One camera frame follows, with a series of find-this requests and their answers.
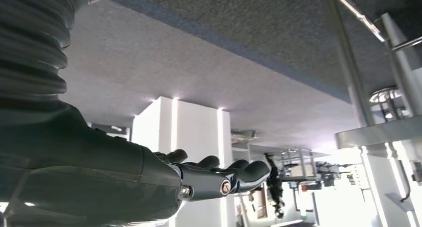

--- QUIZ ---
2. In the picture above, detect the steel workbench with parts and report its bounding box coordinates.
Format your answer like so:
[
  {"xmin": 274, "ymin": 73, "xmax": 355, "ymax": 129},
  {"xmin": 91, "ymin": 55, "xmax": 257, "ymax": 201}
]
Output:
[{"xmin": 316, "ymin": 0, "xmax": 422, "ymax": 150}]

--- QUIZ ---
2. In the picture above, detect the white lit pillar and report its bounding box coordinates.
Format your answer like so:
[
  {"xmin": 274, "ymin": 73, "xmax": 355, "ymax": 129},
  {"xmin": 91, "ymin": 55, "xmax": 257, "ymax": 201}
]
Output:
[{"xmin": 131, "ymin": 97, "xmax": 238, "ymax": 227}]

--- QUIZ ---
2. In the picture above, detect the dark upright figure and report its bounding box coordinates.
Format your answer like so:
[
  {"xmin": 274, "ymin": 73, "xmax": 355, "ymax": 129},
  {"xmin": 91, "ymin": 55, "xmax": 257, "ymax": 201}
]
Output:
[{"xmin": 263, "ymin": 153, "xmax": 287, "ymax": 220}]

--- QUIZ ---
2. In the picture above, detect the white cabinet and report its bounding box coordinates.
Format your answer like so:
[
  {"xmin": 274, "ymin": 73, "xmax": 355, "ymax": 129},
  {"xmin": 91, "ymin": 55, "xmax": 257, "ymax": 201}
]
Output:
[{"xmin": 359, "ymin": 141, "xmax": 422, "ymax": 227}]

